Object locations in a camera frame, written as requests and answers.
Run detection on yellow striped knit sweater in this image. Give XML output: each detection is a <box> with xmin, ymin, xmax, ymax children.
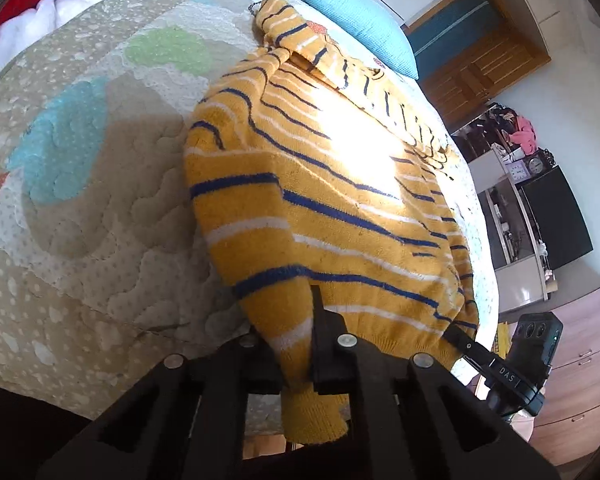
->
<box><xmin>184</xmin><ymin>0</ymin><xmax>479</xmax><ymax>444</ymax></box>

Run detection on pink clothes pile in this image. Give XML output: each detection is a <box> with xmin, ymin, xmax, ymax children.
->
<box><xmin>509</xmin><ymin>116</ymin><xmax>538</xmax><ymax>156</ymax></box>

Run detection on wooden drawer cabinet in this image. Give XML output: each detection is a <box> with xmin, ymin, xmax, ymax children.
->
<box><xmin>529</xmin><ymin>287</ymin><xmax>600</xmax><ymax>466</ymax></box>

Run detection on white shelf unit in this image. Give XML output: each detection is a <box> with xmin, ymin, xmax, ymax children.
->
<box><xmin>452</xmin><ymin>103</ymin><xmax>558</xmax><ymax>313</ymax></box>

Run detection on black television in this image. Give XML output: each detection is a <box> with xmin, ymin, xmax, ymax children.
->
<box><xmin>520</xmin><ymin>166</ymin><xmax>593</xmax><ymax>270</ymax></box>

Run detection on patchwork quilted bedspread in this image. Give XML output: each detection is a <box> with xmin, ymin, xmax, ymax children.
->
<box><xmin>0</xmin><ymin>0</ymin><xmax>498</xmax><ymax>434</ymax></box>

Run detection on purple square clock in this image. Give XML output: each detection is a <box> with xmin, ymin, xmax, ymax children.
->
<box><xmin>506</xmin><ymin>159</ymin><xmax>531</xmax><ymax>183</ymax></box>

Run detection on round dark clock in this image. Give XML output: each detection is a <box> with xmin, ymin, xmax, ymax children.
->
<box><xmin>526</xmin><ymin>156</ymin><xmax>546</xmax><ymax>176</ymax></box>

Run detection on wooden door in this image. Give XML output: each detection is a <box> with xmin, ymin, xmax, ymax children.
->
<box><xmin>419</xmin><ymin>24</ymin><xmax>550</xmax><ymax>132</ymax></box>

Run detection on teal curtain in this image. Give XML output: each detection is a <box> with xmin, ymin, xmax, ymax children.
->
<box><xmin>407</xmin><ymin>0</ymin><xmax>504</xmax><ymax>79</ymax></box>

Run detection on turquoise pillow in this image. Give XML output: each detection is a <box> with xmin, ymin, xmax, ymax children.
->
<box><xmin>303</xmin><ymin>0</ymin><xmax>419</xmax><ymax>80</ymax></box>

